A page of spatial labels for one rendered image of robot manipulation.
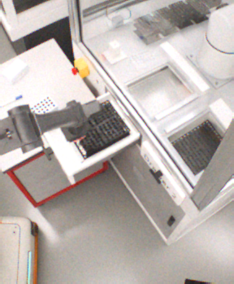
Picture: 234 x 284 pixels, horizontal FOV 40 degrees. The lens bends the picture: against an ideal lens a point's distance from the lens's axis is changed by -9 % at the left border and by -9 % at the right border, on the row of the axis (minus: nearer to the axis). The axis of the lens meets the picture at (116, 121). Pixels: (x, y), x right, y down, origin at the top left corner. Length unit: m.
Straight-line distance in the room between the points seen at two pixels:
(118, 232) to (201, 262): 0.58
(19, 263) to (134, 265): 0.72
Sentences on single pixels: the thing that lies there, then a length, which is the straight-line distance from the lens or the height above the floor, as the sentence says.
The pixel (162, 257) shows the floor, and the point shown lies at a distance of 2.20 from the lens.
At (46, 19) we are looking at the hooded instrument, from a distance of 2.00.
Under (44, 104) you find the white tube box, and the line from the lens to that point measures 1.68.
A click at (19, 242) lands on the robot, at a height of 0.28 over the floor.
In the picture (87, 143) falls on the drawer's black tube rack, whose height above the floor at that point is 0.90.
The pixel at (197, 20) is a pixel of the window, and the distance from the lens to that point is 0.77.
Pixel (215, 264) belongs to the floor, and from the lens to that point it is 2.26.
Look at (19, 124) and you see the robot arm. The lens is 0.78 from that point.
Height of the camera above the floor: 2.17
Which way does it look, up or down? 60 degrees down
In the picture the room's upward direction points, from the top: 1 degrees counter-clockwise
